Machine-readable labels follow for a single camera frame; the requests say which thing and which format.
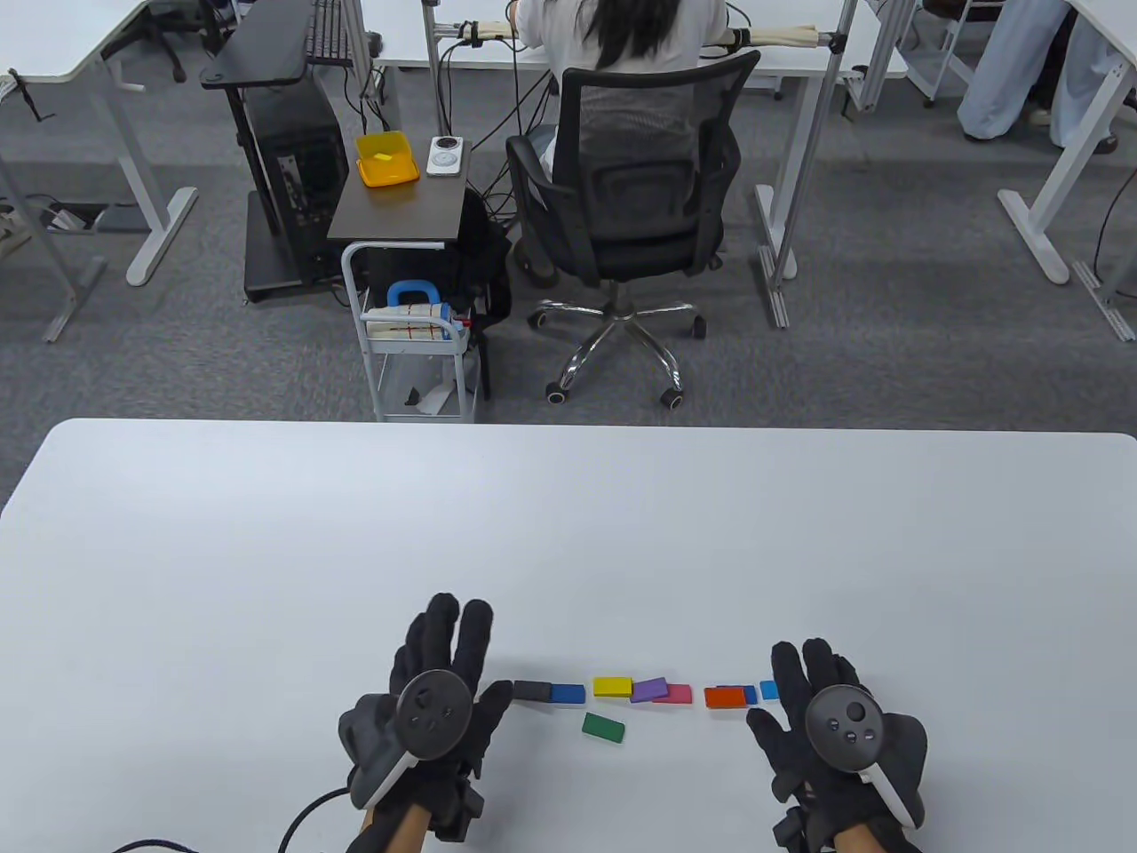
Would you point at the black swivel chair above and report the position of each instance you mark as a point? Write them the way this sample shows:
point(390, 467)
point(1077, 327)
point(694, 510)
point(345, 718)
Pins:
point(160, 31)

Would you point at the beige rolled bundle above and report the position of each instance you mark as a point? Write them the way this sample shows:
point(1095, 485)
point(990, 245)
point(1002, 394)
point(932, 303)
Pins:
point(782, 35)
point(488, 29)

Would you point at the pink domino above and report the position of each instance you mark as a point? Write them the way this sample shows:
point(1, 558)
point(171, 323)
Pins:
point(679, 694)

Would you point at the yellow domino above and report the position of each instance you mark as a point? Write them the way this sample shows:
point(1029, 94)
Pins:
point(612, 686)

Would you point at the person's right hand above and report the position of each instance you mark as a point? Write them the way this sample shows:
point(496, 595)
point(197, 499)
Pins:
point(791, 684)

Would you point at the black mesh office chair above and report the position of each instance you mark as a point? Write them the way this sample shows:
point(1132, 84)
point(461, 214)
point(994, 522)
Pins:
point(640, 222)

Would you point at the person's left hand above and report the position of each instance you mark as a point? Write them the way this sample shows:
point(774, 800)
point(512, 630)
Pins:
point(440, 631)

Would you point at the orange domino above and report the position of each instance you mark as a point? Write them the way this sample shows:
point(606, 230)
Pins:
point(724, 697)

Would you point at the black backpack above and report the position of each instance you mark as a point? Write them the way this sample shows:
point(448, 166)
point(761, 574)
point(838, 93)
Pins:
point(488, 258)

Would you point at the yellow orange plastic container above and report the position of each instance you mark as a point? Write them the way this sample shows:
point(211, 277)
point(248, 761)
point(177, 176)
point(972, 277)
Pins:
point(386, 169)

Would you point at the black domino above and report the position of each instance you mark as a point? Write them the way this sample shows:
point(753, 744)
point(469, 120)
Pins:
point(531, 690)

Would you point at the black rolling stand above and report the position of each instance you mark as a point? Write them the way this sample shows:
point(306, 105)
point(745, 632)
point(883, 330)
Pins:
point(258, 44)

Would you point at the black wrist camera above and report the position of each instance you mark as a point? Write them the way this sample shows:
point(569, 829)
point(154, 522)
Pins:
point(795, 828)
point(457, 810)

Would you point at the white utility cart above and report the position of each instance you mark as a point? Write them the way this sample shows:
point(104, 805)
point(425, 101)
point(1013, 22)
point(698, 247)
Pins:
point(417, 346)

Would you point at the aluminium frame post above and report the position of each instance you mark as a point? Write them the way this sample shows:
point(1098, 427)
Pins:
point(816, 133)
point(433, 71)

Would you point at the black computer tower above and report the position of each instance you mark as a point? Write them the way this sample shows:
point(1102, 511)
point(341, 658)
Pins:
point(293, 178)

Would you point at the white flat device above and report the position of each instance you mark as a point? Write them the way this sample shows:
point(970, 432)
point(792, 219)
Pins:
point(444, 160)

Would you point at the person's right forearm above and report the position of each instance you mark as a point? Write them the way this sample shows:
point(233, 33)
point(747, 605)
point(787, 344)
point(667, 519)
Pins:
point(862, 841)

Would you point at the black keyboard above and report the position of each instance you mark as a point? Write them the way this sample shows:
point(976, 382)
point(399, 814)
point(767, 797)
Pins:
point(327, 31)

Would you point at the purple domino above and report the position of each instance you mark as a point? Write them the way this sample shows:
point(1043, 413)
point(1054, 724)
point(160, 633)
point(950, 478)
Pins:
point(649, 689)

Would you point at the white desk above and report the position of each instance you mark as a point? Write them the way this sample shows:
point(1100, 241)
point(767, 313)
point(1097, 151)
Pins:
point(1061, 178)
point(799, 60)
point(53, 35)

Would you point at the black white handheld controller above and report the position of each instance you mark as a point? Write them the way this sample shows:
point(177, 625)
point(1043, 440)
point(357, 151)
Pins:
point(433, 715)
point(844, 724)

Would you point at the grey metal frame leg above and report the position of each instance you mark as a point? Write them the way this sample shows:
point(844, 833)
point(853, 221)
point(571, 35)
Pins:
point(75, 300)
point(1106, 302)

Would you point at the green domino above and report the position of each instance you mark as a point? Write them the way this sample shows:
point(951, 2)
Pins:
point(603, 727)

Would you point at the brown side table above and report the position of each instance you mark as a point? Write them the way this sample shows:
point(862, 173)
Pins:
point(395, 209)

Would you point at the person's left forearm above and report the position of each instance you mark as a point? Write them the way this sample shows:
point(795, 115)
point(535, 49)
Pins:
point(400, 831)

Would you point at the floor socket box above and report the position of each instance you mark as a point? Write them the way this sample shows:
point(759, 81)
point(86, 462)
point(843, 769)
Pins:
point(115, 218)

